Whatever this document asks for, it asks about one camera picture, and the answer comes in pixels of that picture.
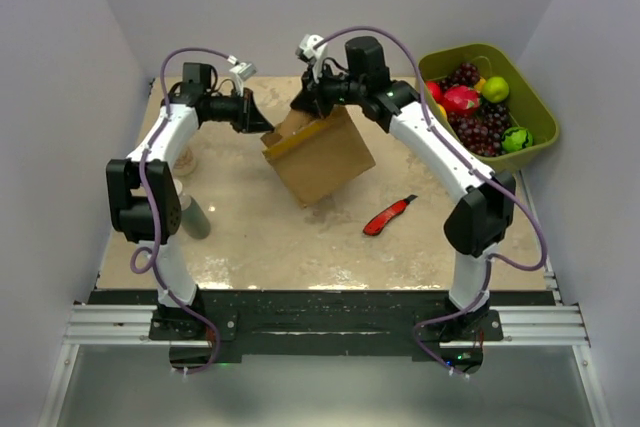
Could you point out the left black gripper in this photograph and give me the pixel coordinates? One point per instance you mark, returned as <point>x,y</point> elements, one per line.
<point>249,118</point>

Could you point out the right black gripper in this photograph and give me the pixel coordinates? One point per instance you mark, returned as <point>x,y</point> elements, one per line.
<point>312,97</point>

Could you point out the brown cardboard express box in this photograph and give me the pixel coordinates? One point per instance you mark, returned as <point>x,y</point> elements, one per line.
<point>315,157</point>

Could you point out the red black utility knife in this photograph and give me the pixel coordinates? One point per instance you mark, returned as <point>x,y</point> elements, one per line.
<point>378,223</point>

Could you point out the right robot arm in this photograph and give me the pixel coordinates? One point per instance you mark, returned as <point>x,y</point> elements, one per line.
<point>483,199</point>

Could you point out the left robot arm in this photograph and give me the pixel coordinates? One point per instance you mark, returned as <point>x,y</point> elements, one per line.
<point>143,200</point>

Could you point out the grey cylindrical bottle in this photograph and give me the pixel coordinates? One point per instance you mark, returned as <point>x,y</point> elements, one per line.
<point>193,219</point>

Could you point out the red apple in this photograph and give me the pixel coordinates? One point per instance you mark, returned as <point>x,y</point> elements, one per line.
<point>435,90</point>

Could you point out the orange fruit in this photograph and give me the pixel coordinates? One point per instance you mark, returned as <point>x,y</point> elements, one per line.
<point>443,112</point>

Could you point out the pink dragon fruit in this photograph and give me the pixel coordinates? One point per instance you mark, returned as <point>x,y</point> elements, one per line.
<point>461,100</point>

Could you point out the dark grape bunch top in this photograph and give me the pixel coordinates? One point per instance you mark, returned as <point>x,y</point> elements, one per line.
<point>466,74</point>

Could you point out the yellow fruit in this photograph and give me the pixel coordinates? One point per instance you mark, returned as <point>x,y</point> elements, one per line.
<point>480,84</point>

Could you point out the purple grape bunch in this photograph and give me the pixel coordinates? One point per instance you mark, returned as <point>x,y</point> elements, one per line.
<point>481,132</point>

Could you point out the green apple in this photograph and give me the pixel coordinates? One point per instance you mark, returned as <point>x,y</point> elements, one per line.
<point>495,89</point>

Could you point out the green striped melon ball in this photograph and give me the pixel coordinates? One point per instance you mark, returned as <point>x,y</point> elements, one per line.
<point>516,138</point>

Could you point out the green plastic basket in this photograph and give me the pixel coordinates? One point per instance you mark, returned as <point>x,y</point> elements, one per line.
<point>526,108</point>

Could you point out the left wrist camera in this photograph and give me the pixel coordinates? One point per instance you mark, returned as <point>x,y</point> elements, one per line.
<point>240,73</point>

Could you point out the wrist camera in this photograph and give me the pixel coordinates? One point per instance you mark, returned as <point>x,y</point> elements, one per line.
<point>312,51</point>
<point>240,73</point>

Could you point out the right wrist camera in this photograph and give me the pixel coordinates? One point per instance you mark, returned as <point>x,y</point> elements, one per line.
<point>312,51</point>

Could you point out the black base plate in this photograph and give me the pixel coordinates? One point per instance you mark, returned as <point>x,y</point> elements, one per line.
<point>209,304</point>

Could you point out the aluminium rail frame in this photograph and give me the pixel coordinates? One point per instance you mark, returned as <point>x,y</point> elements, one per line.
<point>535,326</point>

